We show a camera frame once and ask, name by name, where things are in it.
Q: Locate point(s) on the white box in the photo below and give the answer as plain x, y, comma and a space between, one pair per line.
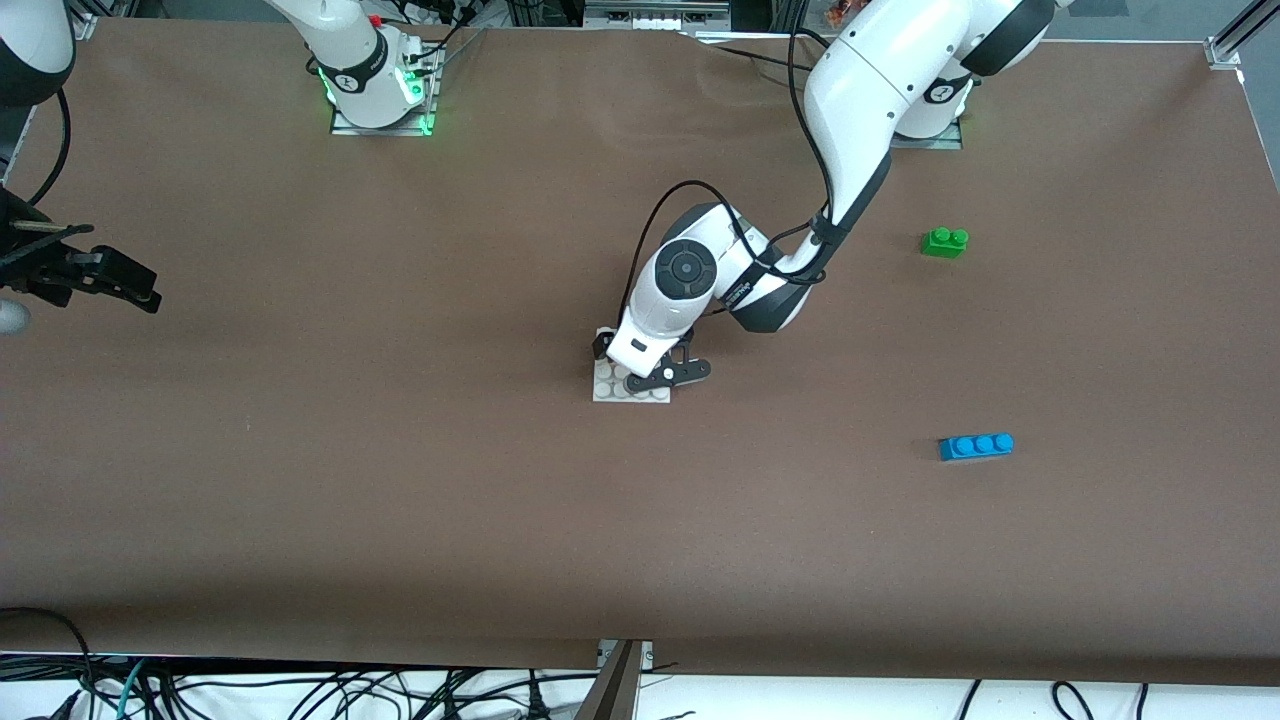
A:
650, 18

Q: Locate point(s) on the blue three-stud block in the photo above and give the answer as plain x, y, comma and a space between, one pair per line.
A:
975, 447

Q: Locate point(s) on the dark metal post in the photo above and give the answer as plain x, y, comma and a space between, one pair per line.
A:
612, 695

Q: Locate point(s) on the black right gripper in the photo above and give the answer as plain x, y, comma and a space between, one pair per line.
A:
40, 267

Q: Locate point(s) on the white studded base plate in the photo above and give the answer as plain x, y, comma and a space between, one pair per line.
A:
608, 382

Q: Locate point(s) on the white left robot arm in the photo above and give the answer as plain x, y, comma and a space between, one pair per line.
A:
880, 80

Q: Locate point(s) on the silver metal bracket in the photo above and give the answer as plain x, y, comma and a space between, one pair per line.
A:
608, 655

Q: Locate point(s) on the aluminium frame profile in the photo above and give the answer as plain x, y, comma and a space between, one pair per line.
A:
88, 25
1240, 35

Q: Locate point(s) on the green two-stud block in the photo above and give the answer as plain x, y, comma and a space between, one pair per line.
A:
944, 245

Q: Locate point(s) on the table cover sheet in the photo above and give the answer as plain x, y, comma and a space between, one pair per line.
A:
640, 550

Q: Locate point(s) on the orange objects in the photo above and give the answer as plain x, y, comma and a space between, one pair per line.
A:
838, 12

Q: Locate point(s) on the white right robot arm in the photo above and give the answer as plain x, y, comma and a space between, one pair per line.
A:
355, 70

